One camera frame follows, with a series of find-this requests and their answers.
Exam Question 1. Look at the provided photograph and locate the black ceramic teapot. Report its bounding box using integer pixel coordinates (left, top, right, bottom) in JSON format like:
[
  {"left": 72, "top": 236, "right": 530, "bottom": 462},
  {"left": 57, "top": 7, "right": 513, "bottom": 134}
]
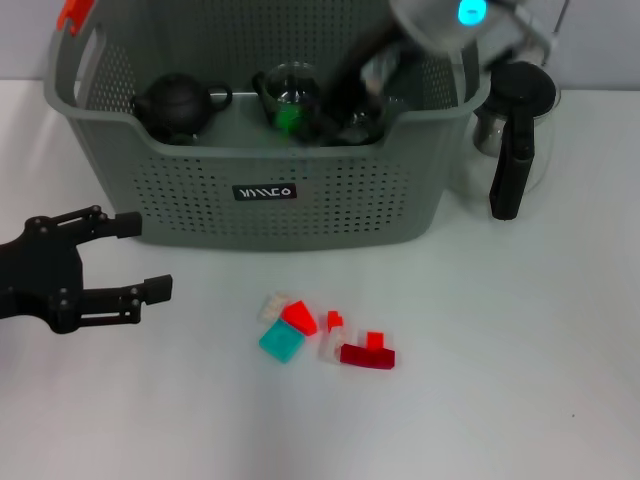
[{"left": 130, "top": 72, "right": 234, "bottom": 146}]

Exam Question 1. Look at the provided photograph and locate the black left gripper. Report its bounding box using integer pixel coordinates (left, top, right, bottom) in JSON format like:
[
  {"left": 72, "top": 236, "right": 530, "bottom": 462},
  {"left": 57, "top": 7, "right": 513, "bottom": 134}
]
[{"left": 0, "top": 203, "right": 174, "bottom": 336}]

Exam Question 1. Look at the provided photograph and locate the teal square block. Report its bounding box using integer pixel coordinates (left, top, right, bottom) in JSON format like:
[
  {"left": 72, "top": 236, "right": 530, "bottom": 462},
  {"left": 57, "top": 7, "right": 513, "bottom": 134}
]
[{"left": 258, "top": 319, "right": 306, "bottom": 365}]

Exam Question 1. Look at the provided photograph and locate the glass kettle with black handle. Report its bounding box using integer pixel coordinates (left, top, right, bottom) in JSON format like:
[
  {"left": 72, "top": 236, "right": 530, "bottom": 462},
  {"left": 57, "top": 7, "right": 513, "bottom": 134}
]
[{"left": 448, "top": 59, "right": 562, "bottom": 222}]

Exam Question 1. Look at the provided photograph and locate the white small block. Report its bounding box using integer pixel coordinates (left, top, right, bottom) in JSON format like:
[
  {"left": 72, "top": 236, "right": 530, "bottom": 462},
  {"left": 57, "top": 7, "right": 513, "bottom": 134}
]
[{"left": 318, "top": 327, "right": 356, "bottom": 366}]

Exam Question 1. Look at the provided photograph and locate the glass teapot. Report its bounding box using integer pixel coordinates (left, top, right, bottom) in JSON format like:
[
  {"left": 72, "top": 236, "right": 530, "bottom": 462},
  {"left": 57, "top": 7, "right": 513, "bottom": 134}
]
[
  {"left": 334, "top": 94, "right": 389, "bottom": 148},
  {"left": 251, "top": 60, "right": 327, "bottom": 133}
]

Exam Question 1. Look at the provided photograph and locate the green rectangular block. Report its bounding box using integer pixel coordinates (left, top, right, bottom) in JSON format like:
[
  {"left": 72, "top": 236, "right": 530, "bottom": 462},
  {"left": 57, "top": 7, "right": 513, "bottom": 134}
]
[{"left": 272, "top": 97, "right": 307, "bottom": 135}]

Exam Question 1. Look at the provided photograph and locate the orange red sloped block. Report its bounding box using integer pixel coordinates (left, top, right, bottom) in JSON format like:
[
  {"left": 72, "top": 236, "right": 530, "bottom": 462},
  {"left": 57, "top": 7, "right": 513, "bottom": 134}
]
[{"left": 279, "top": 299, "right": 319, "bottom": 336}]

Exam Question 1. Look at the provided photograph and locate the right gripper cable with connectors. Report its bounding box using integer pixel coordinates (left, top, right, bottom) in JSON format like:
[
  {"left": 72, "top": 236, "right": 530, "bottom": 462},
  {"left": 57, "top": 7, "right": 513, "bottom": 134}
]
[{"left": 478, "top": 4, "right": 562, "bottom": 67}]

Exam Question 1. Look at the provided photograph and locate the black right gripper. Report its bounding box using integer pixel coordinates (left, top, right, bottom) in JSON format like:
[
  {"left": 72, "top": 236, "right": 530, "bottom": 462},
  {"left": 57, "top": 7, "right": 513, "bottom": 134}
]
[{"left": 318, "top": 24, "right": 417, "bottom": 146}]

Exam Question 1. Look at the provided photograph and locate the dark red long block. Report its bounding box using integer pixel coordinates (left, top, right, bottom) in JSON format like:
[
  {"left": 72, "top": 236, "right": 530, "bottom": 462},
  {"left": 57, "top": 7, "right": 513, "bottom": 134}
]
[{"left": 339, "top": 343, "right": 397, "bottom": 372}]

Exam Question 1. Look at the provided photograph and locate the grey perforated plastic storage basket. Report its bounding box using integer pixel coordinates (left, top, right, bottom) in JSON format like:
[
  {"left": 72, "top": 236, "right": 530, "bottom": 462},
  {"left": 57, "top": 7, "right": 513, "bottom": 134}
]
[{"left": 43, "top": 0, "right": 491, "bottom": 251}]

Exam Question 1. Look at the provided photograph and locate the translucent white pink block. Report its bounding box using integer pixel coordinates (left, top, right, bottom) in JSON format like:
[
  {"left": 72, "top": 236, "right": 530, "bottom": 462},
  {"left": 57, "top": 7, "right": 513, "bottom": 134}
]
[{"left": 257, "top": 292, "right": 291, "bottom": 322}]

